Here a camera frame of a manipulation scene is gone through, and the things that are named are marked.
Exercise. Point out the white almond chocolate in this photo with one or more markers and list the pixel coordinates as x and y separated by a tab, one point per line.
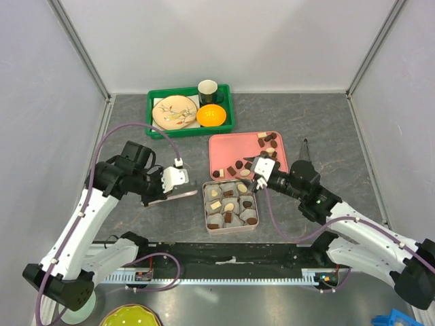
229	207

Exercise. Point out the dark green mug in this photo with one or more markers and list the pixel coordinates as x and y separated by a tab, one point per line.
209	93

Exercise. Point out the pale green bowl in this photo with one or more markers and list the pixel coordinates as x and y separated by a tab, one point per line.
73	318

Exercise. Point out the dark oval chocolate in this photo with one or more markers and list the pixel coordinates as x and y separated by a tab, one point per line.
247	204

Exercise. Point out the brown block chocolate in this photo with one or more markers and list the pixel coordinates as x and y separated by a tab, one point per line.
228	217

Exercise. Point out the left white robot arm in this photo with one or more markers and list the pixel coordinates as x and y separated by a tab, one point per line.
65	274

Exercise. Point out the brown bar chocolate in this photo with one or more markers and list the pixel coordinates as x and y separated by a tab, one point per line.
213	226

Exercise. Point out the blue plastic object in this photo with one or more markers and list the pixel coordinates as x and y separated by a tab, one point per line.
395	317

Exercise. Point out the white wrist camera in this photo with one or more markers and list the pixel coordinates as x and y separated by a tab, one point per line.
173	177
263	167

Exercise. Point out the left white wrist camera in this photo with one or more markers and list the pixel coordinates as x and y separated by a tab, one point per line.
173	177

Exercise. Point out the dark round chocolate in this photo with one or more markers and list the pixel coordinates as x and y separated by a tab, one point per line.
251	221

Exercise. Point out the green plastic crate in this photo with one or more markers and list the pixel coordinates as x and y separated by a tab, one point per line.
194	129

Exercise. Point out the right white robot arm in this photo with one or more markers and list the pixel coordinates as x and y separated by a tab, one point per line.
349	238

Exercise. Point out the metal serving tongs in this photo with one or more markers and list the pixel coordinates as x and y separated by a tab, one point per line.
304	153

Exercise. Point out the silver tin lid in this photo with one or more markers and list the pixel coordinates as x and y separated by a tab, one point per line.
176	197

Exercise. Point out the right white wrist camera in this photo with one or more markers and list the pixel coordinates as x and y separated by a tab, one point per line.
263	167

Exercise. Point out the yellow bowl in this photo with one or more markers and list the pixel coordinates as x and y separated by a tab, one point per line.
131	314

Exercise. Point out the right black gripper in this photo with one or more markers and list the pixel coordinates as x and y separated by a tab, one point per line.
255	187

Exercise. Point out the white oval chocolate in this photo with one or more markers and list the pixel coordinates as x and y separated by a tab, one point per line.
242	188

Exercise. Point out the beige floral plate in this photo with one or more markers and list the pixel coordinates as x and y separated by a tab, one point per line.
174	112

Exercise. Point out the orange bowl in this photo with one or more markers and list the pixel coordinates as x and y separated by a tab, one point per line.
211	115

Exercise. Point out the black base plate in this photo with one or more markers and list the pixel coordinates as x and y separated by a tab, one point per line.
230	261

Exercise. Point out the white square chocolate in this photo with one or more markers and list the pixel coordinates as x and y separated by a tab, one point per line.
215	205

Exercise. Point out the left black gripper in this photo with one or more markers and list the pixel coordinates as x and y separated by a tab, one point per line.
159	195

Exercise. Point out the pink chocolate tin box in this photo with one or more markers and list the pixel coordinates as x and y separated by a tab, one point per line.
240	213

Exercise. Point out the light blue cable duct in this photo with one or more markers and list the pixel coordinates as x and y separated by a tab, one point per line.
130	277

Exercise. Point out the pink plastic tray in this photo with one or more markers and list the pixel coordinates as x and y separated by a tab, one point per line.
228	153

